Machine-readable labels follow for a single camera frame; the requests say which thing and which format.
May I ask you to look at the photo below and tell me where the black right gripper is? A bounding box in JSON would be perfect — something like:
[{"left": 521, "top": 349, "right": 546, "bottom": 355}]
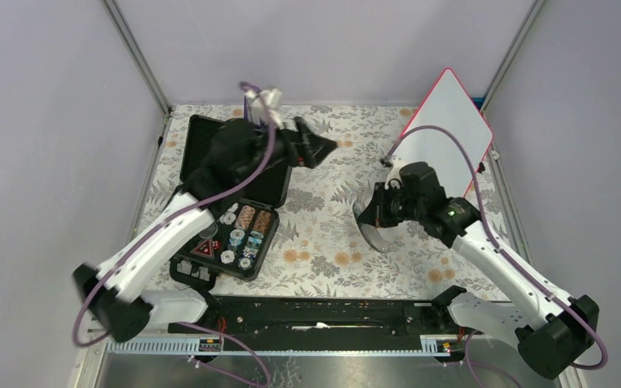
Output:
[{"left": 359, "top": 182, "right": 425, "bottom": 228}]

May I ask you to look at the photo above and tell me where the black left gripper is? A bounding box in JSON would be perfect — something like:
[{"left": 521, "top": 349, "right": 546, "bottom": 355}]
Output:
[{"left": 239, "top": 112, "right": 338, "bottom": 184}]

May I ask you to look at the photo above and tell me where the grey round scrubber pad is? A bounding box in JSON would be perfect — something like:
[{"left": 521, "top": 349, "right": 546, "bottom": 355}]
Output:
[{"left": 352, "top": 199, "right": 391, "bottom": 253}]

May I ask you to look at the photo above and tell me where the pink framed whiteboard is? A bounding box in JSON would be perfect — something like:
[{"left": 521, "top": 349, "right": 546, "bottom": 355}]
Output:
[{"left": 393, "top": 68, "right": 493, "bottom": 197}]

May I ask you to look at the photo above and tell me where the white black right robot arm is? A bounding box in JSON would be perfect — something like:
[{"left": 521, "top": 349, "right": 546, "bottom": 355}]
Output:
[{"left": 353, "top": 162, "right": 600, "bottom": 379}]

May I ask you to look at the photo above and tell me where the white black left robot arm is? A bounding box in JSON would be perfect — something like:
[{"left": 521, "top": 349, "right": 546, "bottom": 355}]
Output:
[{"left": 72, "top": 117, "right": 338, "bottom": 343}]

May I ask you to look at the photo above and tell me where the floral table mat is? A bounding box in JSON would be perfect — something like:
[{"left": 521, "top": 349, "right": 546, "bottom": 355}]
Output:
[{"left": 123, "top": 103, "right": 526, "bottom": 302}]

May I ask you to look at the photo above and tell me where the purple metronome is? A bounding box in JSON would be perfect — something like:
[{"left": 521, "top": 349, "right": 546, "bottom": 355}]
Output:
[{"left": 244, "top": 85, "right": 282, "bottom": 129}]

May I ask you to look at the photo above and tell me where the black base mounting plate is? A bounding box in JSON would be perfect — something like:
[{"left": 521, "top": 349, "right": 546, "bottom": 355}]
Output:
[{"left": 196, "top": 296, "right": 470, "bottom": 352}]

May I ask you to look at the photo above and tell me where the black poker chip case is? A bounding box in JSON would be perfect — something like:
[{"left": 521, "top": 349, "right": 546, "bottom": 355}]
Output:
[{"left": 169, "top": 114, "right": 298, "bottom": 283}]

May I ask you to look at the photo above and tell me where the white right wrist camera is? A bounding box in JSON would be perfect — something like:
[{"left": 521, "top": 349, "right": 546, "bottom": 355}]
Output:
[{"left": 384, "top": 156, "right": 406, "bottom": 190}]

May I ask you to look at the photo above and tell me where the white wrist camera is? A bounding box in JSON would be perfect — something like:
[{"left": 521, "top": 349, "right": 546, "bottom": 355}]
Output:
[
  {"left": 250, "top": 87, "right": 283, "bottom": 128},
  {"left": 384, "top": 156, "right": 406, "bottom": 190}
]

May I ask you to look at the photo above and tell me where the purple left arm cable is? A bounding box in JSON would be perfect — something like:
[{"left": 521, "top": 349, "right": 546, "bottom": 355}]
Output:
[{"left": 72, "top": 81, "right": 280, "bottom": 388}]

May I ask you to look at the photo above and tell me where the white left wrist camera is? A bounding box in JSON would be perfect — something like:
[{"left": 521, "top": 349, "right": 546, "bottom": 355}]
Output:
[{"left": 250, "top": 87, "right": 283, "bottom": 128}]

